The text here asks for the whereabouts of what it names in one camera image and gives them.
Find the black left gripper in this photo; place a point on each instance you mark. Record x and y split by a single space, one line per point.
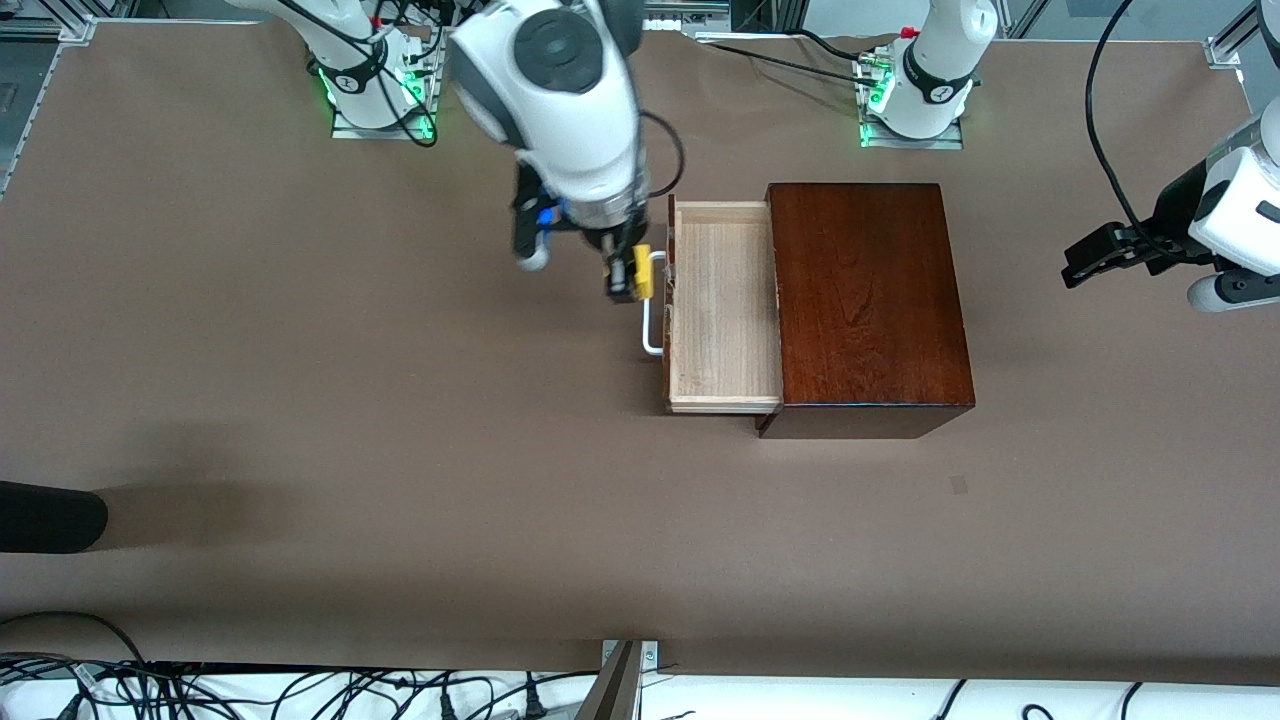
1172 213

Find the aluminium frame profile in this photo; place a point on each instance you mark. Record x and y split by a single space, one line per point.
1240 30

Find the silver pole bracket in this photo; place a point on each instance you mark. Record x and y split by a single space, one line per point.
650 655

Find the dark brown wooden cabinet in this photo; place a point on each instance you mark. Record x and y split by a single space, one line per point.
870 300

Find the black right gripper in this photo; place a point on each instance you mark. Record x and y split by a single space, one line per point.
612 243

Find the yellow block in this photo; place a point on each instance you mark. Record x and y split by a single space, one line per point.
643 272

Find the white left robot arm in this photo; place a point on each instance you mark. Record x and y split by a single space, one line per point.
940 60

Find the aluminium corner bracket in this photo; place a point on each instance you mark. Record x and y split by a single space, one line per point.
1222 55
78 30

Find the black ribbed cylinder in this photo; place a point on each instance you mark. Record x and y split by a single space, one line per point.
50 517

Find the black power plug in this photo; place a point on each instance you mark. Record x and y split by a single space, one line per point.
533 700
447 707

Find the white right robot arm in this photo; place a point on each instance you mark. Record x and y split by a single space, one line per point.
560 130

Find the dark grey metal pole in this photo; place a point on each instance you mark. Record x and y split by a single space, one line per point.
610 690

